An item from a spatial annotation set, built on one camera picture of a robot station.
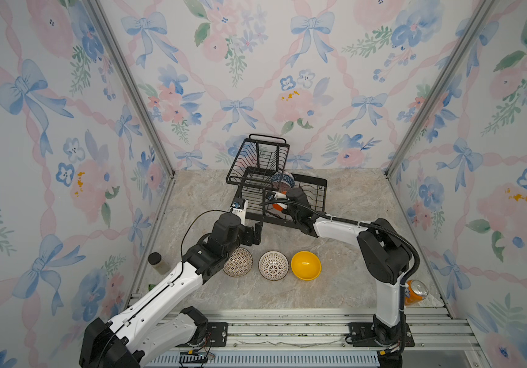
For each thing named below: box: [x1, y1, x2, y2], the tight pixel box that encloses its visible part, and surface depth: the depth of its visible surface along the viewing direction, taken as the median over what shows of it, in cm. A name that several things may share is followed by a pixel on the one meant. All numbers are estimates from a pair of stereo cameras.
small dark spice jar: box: [147, 251, 172, 276], surface depth 82 cm
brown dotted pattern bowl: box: [222, 246, 254, 278], surface depth 90 cm
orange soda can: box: [404, 279, 429, 307], surface depth 75 cm
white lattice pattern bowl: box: [258, 249, 290, 282], surface depth 88 cm
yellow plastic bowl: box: [290, 250, 323, 282], surface depth 87 cm
